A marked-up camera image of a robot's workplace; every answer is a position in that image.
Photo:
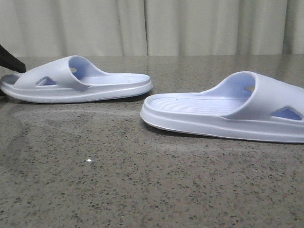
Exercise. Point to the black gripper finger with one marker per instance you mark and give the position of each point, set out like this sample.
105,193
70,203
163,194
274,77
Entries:
7,60

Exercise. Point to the beige background curtain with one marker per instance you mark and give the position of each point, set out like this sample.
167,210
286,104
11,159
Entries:
51,28

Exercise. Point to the light blue slipper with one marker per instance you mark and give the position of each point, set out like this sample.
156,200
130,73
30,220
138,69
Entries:
245,105
73,79

